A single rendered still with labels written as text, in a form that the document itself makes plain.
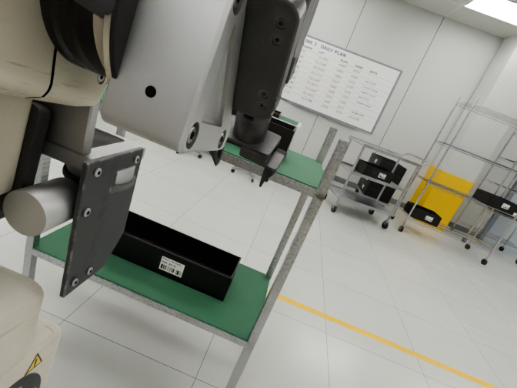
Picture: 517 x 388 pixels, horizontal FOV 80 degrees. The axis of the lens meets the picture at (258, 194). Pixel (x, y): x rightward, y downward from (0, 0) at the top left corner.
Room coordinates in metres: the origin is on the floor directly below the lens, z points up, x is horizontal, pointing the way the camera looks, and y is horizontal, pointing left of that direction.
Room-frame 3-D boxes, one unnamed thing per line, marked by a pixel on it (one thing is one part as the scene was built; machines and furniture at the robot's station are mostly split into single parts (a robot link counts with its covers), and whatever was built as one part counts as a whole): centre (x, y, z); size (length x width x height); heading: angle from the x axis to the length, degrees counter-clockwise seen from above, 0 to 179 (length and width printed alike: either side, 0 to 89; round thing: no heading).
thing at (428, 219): (4.34, -2.25, 0.29); 0.40 x 0.30 x 0.14; 87
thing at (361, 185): (5.06, -1.74, 0.38); 0.64 x 0.44 x 0.75; 0
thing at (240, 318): (1.11, 0.26, 0.55); 0.91 x 0.46 x 1.10; 87
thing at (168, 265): (1.11, 0.26, 0.41); 0.57 x 0.17 x 0.11; 87
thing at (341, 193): (4.09, -1.33, 0.50); 0.90 x 0.54 x 1.00; 102
